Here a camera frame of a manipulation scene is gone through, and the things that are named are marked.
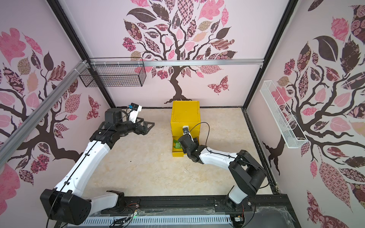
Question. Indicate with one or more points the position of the yellow bottom drawer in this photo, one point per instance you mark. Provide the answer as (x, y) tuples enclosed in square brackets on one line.
[(178, 152)]

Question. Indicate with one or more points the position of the aluminium rail left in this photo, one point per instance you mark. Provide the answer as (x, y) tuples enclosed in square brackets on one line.
[(16, 139)]

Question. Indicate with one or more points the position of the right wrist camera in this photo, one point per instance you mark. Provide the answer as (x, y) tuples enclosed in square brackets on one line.
[(186, 130)]

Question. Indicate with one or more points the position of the white wire basket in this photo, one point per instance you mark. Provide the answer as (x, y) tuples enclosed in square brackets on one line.
[(276, 99)]

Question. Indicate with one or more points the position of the aluminium rail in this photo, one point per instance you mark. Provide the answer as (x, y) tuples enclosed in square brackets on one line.
[(164, 63), (16, 139)]

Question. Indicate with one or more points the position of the green cookie packet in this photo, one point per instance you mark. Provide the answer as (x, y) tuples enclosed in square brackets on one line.
[(176, 144)]

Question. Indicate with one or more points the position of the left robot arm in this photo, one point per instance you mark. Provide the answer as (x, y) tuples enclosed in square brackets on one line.
[(64, 203)]

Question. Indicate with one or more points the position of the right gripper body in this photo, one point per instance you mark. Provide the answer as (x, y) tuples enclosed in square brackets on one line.
[(185, 139)]

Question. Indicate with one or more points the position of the black base frame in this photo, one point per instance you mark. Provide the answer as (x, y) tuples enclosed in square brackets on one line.
[(261, 211)]

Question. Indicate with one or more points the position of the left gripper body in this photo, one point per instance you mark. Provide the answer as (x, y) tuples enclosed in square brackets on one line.
[(137, 130)]

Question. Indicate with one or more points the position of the aluminium rail back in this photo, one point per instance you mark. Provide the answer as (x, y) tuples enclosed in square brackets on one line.
[(164, 63)]

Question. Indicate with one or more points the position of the black wire basket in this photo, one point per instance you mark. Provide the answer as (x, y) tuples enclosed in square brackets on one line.
[(114, 72)]

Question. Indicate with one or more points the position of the yellow three-drawer cabinet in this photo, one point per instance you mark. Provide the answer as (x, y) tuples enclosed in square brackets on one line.
[(185, 113)]

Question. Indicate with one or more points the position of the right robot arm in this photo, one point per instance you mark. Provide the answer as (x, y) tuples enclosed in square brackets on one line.
[(246, 171)]

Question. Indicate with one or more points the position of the white slotted cable duct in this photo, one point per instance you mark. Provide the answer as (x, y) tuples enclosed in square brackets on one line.
[(156, 221)]

